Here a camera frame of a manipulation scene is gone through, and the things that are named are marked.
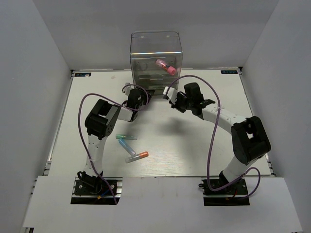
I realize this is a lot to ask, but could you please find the clear plastic drawer organizer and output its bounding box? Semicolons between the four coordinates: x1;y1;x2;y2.
130;30;183;96

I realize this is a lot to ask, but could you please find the blue highlighter marker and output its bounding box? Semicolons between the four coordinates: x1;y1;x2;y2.
118;138;136;156

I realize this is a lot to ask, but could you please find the orange highlighter marker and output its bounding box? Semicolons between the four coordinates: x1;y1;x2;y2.
125;151;149;163

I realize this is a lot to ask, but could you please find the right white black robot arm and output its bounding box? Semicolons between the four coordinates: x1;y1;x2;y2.
163;83;271;194

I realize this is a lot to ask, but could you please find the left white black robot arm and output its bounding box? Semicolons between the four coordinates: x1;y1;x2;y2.
78;84;155;194

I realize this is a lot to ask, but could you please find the green highlighter marker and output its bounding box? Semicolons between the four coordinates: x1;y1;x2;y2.
115;134;138;140

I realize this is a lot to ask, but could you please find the right blue table sticker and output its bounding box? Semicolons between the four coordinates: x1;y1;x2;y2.
221;70;238;74

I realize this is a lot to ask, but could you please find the blue table sticker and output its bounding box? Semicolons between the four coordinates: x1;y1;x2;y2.
74;73;91;77
221;70;238;74

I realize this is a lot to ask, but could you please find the left blue table sticker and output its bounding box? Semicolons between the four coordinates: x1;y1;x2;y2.
74;73;91;77

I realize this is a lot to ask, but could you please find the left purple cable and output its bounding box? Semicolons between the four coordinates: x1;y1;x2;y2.
78;83;149;204

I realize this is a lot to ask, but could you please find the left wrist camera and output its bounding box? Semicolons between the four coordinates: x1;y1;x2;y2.
122;83;134;96

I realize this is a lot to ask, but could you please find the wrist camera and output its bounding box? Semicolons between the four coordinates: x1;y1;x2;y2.
122;83;134;96
163;86;178;105

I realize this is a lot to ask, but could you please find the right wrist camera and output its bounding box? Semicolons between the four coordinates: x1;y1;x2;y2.
163;86;178;105

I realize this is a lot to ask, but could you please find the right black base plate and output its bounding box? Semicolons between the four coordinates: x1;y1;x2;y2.
198;179;250;206

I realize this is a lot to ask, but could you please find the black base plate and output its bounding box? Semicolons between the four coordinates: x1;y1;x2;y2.
198;179;250;206
70;177;122;205

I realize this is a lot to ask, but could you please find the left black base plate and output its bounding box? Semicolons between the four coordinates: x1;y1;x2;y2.
70;177;122;205

